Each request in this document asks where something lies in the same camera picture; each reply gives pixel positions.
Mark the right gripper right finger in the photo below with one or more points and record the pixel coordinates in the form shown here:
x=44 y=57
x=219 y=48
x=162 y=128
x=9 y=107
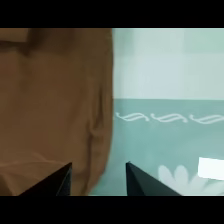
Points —
x=141 y=185

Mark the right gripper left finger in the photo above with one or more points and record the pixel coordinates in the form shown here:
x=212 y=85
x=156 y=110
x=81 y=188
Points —
x=56 y=183

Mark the brown T-shirt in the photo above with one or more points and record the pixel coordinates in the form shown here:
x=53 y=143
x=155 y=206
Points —
x=53 y=100

